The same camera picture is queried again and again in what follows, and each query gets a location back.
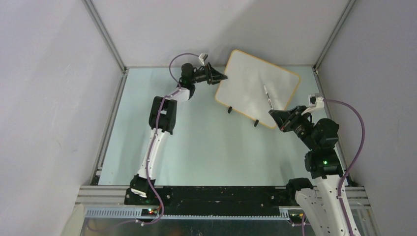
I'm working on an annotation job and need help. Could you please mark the yellow framed whiteboard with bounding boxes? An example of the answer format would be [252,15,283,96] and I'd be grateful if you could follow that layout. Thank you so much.
[214,50,301,129]

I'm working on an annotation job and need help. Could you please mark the white whiteboard marker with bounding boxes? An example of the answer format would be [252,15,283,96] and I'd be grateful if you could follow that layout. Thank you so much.
[263,84,274,110]

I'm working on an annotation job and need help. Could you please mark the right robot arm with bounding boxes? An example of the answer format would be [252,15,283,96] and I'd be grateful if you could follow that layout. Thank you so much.
[269,106,360,236]

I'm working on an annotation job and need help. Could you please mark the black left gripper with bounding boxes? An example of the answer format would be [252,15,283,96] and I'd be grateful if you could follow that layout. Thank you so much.
[190,62,227,85]

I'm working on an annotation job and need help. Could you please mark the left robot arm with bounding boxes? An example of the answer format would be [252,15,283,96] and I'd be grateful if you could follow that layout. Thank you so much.
[129,63,228,205]

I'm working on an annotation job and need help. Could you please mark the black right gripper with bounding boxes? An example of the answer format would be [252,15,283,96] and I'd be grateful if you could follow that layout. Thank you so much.
[270,105,318,150]

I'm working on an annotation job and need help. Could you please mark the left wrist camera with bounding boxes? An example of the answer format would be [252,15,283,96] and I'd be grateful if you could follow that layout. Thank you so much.
[198,53,208,66]

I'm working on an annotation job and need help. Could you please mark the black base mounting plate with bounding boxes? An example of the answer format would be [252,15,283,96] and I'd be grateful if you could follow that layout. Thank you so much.
[124,186,297,217]

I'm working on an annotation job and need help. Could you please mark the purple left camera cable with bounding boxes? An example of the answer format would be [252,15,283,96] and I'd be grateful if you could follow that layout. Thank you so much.
[87,53,201,227]

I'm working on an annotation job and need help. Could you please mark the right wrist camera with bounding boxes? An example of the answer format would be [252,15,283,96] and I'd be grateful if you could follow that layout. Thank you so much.
[301,93,325,115]

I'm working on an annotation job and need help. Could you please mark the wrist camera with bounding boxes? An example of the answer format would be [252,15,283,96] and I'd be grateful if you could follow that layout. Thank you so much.
[301,93,325,115]
[198,53,208,66]

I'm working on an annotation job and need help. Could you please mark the aluminium frame rail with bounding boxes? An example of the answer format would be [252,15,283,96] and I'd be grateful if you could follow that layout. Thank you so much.
[83,0,128,185]

